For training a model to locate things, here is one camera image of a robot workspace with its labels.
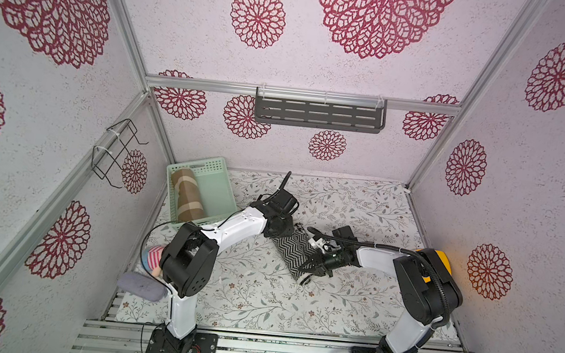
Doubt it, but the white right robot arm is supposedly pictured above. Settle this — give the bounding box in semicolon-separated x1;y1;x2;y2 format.
298;226;463;353

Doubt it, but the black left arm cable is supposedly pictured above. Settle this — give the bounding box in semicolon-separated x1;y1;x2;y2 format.
130;157;294;353

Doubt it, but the black white zigzag scarf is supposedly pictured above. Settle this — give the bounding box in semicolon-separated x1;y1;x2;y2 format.
271;223;324;286

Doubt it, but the plush doll black hair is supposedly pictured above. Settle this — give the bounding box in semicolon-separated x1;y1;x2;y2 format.
142;245;165;278

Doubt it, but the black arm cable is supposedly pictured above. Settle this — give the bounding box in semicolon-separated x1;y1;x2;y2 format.
295;224;461;353
130;157;294;353

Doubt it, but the black wire wall rack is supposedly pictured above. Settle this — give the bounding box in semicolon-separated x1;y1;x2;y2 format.
90;118;149;194

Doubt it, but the grey purple rolled cloth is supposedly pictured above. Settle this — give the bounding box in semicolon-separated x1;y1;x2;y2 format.
117;272;169;302

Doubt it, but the aluminium corner frame post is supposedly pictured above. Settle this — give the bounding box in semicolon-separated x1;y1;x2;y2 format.
406;0;551;195

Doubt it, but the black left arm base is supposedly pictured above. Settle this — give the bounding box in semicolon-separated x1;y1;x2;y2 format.
145;324;219;353

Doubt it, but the dark grey wall shelf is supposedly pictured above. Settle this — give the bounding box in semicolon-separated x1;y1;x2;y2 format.
253;87;387;134

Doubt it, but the brown beige plaid scarf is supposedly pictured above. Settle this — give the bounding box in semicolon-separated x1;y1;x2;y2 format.
170;168;207;223

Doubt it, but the mint green plastic basket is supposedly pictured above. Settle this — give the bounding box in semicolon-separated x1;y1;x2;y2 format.
166;157;237;227

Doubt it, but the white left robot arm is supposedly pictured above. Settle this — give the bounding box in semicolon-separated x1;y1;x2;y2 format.
158;188;300;340

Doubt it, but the yellow fabric hat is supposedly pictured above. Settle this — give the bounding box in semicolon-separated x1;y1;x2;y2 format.
416;248;453;288

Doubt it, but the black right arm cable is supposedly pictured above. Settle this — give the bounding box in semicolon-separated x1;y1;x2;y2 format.
295;224;461;353

